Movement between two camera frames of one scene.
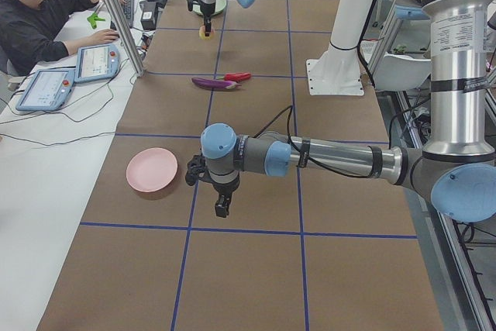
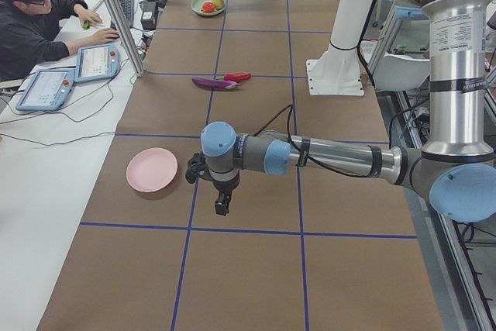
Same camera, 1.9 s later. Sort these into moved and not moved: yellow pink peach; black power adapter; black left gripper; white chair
Moved: yellow pink peach
Not moved: black left gripper; black power adapter; white chair
